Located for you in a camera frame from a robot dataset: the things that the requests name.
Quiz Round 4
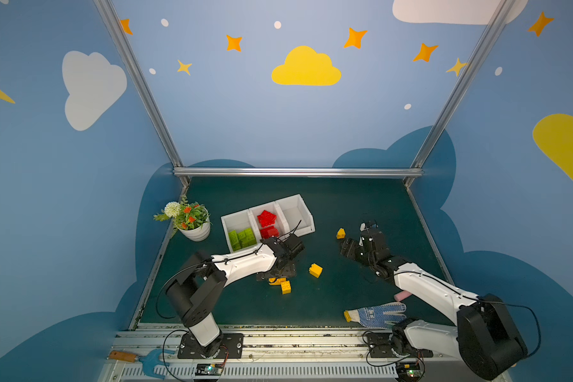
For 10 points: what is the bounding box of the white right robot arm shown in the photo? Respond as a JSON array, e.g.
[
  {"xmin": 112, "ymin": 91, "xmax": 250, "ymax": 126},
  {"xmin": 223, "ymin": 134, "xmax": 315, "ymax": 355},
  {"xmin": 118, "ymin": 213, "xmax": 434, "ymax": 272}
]
[{"xmin": 340, "ymin": 227, "xmax": 531, "ymax": 380}]

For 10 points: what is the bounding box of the orange lego brick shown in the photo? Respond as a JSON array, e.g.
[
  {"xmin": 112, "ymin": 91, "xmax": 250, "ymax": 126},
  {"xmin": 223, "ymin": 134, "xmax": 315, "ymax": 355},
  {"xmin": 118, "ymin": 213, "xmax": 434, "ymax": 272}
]
[{"xmin": 268, "ymin": 278, "xmax": 287, "ymax": 286}]

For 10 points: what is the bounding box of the red lego brick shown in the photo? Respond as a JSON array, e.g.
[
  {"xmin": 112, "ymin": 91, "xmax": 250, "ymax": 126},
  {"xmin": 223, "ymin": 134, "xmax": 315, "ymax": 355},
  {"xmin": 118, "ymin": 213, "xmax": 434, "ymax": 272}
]
[
  {"xmin": 257, "ymin": 210, "xmax": 277, "ymax": 228},
  {"xmin": 259, "ymin": 226, "xmax": 280, "ymax": 239}
]

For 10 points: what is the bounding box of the yellow tall lego brick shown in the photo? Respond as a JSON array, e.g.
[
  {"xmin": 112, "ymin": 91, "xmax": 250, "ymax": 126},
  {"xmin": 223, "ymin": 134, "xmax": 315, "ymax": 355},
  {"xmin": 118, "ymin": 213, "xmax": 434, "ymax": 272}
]
[{"xmin": 309, "ymin": 264, "xmax": 323, "ymax": 279}]

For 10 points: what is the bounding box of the aluminium right frame post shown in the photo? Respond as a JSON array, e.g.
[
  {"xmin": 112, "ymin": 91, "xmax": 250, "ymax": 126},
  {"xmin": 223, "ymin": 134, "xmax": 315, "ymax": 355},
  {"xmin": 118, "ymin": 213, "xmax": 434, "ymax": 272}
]
[{"xmin": 404, "ymin": 0, "xmax": 517, "ymax": 189}]

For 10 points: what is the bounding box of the wooden handled blue tool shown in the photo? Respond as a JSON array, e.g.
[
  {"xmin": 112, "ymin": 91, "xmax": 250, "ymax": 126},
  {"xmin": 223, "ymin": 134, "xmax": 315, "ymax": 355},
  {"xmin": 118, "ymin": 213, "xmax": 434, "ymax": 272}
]
[{"xmin": 108, "ymin": 349, "xmax": 174, "ymax": 380}]

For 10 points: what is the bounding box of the left controller board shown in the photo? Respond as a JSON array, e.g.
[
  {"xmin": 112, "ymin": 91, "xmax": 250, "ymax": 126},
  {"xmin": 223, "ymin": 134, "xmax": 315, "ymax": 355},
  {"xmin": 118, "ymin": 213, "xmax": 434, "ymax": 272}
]
[{"xmin": 195, "ymin": 364, "xmax": 224, "ymax": 377}]

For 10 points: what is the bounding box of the controller board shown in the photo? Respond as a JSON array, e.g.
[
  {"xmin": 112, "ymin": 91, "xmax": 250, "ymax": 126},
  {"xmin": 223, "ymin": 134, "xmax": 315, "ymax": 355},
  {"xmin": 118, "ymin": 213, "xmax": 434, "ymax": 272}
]
[
  {"xmin": 195, "ymin": 364, "xmax": 224, "ymax": 377},
  {"xmin": 396, "ymin": 362, "xmax": 424, "ymax": 382}
]

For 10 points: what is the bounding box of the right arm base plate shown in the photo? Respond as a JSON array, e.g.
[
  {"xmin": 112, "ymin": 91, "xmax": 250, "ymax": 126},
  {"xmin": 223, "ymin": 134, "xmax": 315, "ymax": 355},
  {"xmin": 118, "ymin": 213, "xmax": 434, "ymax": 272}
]
[{"xmin": 362, "ymin": 331, "xmax": 434, "ymax": 359}]

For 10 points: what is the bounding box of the aluminium left frame post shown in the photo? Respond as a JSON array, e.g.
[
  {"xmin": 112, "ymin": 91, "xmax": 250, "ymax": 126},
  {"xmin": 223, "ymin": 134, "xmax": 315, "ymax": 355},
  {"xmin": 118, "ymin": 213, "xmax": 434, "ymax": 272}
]
[{"xmin": 94, "ymin": 0, "xmax": 183, "ymax": 170}]

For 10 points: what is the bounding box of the right controller board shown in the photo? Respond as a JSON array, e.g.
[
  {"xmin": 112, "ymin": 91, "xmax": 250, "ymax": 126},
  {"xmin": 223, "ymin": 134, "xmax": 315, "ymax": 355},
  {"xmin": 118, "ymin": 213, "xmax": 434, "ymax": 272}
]
[{"xmin": 396, "ymin": 362, "xmax": 424, "ymax": 382}]

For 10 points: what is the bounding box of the front aluminium rail bed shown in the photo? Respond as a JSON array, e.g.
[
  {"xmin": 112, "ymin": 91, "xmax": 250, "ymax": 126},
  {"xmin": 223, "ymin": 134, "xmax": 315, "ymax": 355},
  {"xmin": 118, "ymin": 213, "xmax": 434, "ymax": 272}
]
[{"xmin": 99, "ymin": 324, "xmax": 478, "ymax": 381}]

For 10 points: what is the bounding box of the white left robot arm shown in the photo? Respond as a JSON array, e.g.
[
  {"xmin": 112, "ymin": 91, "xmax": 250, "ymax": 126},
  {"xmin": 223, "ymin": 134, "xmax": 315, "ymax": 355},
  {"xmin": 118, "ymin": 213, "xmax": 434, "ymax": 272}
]
[{"xmin": 162, "ymin": 234, "xmax": 304, "ymax": 354}]

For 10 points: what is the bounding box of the green lego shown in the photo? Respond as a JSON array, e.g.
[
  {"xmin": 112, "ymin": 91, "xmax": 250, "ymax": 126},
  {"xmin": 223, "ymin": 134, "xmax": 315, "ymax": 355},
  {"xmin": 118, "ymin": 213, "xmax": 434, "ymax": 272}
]
[{"xmin": 228, "ymin": 228, "xmax": 257, "ymax": 252}]

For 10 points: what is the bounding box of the aluminium frame post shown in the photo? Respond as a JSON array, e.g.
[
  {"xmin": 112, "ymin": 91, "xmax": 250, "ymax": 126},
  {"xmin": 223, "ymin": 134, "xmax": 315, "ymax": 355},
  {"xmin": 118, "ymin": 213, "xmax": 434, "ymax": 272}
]
[
  {"xmin": 404, "ymin": 0, "xmax": 517, "ymax": 189},
  {"xmin": 94, "ymin": 0, "xmax": 183, "ymax": 170}
]

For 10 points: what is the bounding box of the purple pink toy shovel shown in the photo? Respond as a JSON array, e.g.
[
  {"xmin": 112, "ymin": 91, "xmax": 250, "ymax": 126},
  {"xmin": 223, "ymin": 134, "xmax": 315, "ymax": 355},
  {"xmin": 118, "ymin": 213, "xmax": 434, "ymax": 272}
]
[{"xmin": 394, "ymin": 291, "xmax": 412, "ymax": 302}]

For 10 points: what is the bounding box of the small yellow lego front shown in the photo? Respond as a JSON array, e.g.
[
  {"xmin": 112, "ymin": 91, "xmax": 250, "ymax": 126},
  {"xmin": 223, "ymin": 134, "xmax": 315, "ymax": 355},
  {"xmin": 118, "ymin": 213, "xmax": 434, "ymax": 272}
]
[{"xmin": 280, "ymin": 280, "xmax": 292, "ymax": 294}]

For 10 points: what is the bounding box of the white three-compartment bin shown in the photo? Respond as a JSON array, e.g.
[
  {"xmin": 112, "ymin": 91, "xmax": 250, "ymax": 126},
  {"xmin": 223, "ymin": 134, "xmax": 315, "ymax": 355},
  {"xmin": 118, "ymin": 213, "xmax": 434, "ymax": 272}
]
[{"xmin": 221, "ymin": 194, "xmax": 315, "ymax": 252}]

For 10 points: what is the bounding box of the potted artificial flower plant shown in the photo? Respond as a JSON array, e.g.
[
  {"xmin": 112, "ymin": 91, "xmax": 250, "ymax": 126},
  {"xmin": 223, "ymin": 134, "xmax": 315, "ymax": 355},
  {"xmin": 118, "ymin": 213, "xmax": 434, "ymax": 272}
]
[{"xmin": 154, "ymin": 195, "xmax": 211, "ymax": 242}]

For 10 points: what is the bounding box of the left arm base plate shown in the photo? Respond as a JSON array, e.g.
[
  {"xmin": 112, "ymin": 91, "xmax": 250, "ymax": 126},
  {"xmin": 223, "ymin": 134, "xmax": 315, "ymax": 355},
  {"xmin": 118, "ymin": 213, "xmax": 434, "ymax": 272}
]
[{"xmin": 177, "ymin": 333, "xmax": 244, "ymax": 360}]

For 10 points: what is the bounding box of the aluminium back frame rail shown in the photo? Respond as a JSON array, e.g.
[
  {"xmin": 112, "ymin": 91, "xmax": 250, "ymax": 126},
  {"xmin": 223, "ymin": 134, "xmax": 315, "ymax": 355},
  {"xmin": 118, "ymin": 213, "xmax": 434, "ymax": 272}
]
[{"xmin": 173, "ymin": 167, "xmax": 423, "ymax": 178}]

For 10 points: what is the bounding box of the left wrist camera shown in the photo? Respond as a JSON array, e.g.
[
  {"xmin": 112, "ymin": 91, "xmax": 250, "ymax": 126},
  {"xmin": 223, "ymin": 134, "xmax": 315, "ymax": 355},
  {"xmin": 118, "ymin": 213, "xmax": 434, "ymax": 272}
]
[{"xmin": 282, "ymin": 233, "xmax": 305, "ymax": 259}]

